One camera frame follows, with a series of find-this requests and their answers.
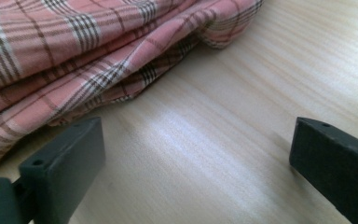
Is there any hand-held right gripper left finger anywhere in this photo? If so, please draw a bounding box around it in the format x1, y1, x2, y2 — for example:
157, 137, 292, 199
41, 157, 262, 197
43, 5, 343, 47
18, 116, 107, 224

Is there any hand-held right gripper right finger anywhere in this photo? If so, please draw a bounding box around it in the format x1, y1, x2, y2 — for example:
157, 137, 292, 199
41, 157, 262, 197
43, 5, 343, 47
288, 116, 358, 224

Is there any pink plaid cloth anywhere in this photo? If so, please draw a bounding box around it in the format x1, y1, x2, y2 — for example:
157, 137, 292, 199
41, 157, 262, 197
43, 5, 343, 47
0, 0, 265, 180

